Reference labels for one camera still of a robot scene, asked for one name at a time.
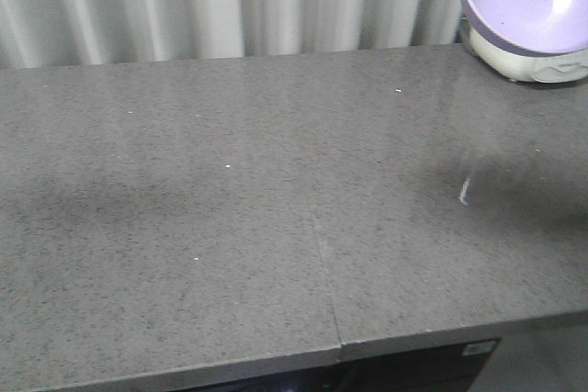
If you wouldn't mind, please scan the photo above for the black disinfection cabinet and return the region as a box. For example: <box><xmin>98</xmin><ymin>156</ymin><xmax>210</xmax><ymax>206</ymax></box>
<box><xmin>197</xmin><ymin>339</ymin><xmax>500</xmax><ymax>391</ymax></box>

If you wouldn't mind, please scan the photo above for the white pleated curtain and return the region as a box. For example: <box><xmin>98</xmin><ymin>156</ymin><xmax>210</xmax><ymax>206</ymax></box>
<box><xmin>1</xmin><ymin>0</ymin><xmax>461</xmax><ymax>68</ymax></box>

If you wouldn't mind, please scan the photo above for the white rice cooker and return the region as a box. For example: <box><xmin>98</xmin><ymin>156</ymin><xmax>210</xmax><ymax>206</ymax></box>
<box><xmin>459</xmin><ymin>18</ymin><xmax>587</xmax><ymax>84</ymax></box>

